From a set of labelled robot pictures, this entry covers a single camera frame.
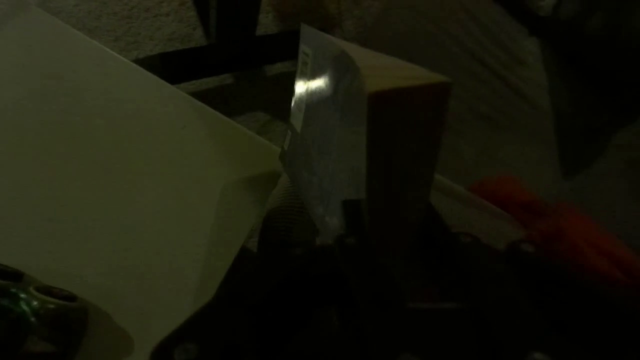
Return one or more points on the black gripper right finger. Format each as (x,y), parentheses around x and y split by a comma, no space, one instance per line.
(441,231)

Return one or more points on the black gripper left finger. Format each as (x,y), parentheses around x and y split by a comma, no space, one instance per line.
(288,222)

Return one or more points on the orange blanket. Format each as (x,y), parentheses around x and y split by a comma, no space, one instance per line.
(567,231)

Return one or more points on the white lattice cabinet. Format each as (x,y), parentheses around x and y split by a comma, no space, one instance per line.
(113,180)

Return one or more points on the black metal stand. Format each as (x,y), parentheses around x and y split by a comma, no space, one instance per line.
(226,52)

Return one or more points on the small black and green object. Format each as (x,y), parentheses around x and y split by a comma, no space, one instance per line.
(36,311)

